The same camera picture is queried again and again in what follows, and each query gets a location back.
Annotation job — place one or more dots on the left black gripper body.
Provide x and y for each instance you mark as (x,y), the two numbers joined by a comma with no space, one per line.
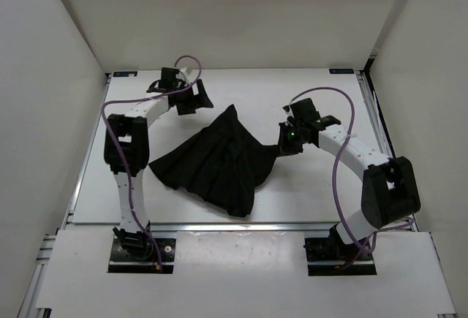
(187,96)

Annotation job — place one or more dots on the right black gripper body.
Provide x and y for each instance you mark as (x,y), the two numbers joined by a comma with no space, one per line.
(296,136)

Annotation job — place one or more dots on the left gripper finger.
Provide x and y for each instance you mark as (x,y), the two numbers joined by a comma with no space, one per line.
(185,110)
(203,100)

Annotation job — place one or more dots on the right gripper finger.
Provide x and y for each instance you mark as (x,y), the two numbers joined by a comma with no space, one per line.
(290,150)
(283,136)

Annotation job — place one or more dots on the black pleated skirt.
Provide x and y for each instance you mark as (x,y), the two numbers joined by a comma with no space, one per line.
(223,164)

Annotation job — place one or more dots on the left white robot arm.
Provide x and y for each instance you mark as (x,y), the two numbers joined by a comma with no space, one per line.
(127,151)

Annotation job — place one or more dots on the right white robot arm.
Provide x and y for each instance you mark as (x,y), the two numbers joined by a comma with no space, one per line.
(389,190)

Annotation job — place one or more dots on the right blue table label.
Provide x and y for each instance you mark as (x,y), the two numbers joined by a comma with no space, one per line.
(339,71)

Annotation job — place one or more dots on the blue table label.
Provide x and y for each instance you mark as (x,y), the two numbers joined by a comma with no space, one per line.
(339,71)
(125,74)

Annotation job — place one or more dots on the left blue table label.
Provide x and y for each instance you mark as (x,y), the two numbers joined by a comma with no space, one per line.
(125,74)

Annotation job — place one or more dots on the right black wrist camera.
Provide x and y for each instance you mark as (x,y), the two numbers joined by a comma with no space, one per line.
(304,114)

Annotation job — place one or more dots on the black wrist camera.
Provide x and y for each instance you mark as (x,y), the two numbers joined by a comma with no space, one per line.
(304,114)
(171,79)

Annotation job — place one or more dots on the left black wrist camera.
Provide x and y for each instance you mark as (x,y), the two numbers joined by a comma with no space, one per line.
(171,79)

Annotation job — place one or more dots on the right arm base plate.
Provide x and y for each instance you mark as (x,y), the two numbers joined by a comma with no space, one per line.
(330,256)

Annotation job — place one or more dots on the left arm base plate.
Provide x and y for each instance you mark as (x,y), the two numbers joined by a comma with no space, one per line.
(135,253)

